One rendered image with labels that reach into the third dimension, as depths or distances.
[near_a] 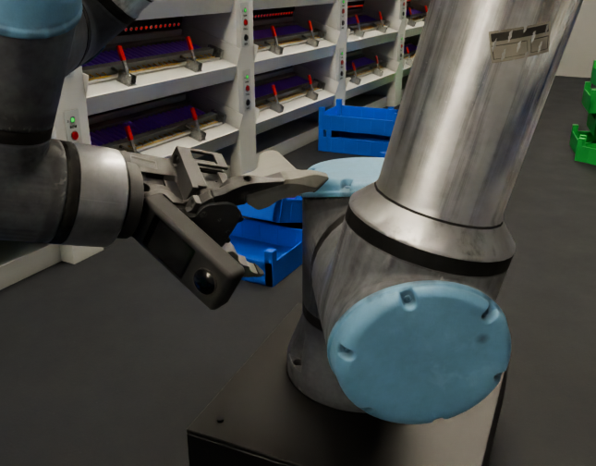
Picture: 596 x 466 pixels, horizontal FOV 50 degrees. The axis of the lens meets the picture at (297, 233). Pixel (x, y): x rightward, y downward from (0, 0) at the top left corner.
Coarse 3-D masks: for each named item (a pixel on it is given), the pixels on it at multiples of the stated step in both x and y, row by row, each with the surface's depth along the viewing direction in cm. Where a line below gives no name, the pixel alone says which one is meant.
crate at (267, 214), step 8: (280, 200) 143; (288, 200) 145; (296, 200) 148; (240, 208) 147; (248, 208) 147; (264, 208) 145; (272, 208) 144; (280, 208) 143; (288, 208) 146; (296, 208) 149; (248, 216) 147; (256, 216) 146; (264, 216) 145; (272, 216) 144; (280, 216) 143; (288, 216) 147; (296, 216) 150
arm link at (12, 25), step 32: (0, 0) 43; (32, 0) 44; (64, 0) 46; (0, 32) 44; (32, 32) 45; (64, 32) 46; (0, 64) 45; (32, 64) 46; (64, 64) 49; (0, 96) 46; (32, 96) 47; (0, 128) 47; (32, 128) 48
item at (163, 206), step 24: (144, 216) 58; (168, 216) 58; (144, 240) 59; (168, 240) 58; (192, 240) 57; (168, 264) 59; (192, 264) 57; (216, 264) 56; (240, 264) 57; (192, 288) 58; (216, 288) 56
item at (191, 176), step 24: (144, 168) 62; (168, 168) 63; (192, 168) 62; (216, 168) 66; (144, 192) 60; (168, 192) 61; (192, 192) 61; (192, 216) 60; (216, 216) 62; (240, 216) 64; (216, 240) 64
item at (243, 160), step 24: (240, 0) 185; (192, 24) 192; (216, 24) 188; (240, 24) 187; (240, 48) 190; (240, 72) 192; (216, 96) 197; (240, 96) 194; (240, 144) 199; (240, 168) 201
